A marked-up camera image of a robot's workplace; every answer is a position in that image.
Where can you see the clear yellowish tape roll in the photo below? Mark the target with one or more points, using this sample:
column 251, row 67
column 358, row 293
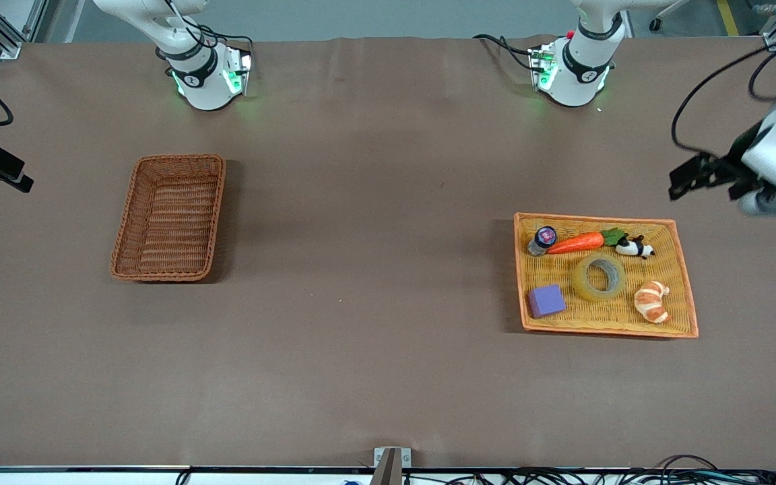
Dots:
column 580, row 283

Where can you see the arm base connector plate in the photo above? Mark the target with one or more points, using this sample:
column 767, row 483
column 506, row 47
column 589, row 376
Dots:
column 236, row 74
column 544, row 67

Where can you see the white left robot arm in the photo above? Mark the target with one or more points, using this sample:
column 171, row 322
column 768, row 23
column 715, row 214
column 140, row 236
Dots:
column 573, row 74

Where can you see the orange wicker basket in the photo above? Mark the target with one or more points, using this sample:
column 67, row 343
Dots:
column 603, row 313

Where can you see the brown wicker basket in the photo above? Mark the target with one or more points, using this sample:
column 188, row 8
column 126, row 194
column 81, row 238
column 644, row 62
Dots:
column 172, row 222

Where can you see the small toy panda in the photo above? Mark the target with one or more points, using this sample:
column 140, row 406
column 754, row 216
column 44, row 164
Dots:
column 630, row 248

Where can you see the toy croissant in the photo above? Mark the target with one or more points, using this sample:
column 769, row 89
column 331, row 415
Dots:
column 651, row 303

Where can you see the orange toy carrot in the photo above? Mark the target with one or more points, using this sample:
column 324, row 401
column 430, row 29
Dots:
column 576, row 242

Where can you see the office chair caster leg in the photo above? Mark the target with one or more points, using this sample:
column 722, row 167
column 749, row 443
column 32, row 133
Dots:
column 657, row 25

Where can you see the small bottle purple cap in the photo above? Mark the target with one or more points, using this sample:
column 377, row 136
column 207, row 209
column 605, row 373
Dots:
column 544, row 237

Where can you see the purple cube block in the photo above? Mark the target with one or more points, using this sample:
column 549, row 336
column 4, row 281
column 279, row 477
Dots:
column 546, row 301

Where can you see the brown table cloth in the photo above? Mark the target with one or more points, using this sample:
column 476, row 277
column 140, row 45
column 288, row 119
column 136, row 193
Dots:
column 361, row 337

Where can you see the white table edge rail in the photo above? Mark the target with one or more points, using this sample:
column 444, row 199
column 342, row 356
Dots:
column 58, row 478

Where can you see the grey metal camera bracket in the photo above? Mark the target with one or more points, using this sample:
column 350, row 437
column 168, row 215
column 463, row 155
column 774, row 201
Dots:
column 391, row 468

